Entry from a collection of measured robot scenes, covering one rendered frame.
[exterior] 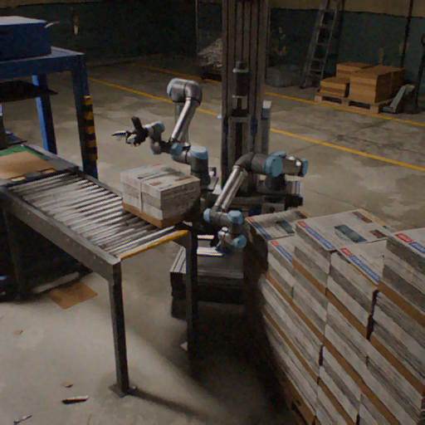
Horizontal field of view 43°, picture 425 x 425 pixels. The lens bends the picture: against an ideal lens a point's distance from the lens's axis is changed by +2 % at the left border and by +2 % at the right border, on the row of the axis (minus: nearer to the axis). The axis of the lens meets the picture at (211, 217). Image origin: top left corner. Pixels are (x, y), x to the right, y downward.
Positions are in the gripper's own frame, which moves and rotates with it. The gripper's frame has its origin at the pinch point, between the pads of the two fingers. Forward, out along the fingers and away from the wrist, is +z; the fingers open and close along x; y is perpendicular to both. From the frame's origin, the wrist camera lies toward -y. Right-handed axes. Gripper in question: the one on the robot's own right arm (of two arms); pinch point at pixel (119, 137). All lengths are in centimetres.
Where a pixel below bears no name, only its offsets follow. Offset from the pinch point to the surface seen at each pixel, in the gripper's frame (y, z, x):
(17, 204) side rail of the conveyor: 53, 31, 52
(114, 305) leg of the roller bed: 62, 52, -48
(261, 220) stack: 30, -27, -82
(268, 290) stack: 55, -5, -104
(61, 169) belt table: 55, -22, 76
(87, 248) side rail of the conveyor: 41, 47, -24
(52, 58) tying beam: -19, -27, 84
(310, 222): 0, 6, -122
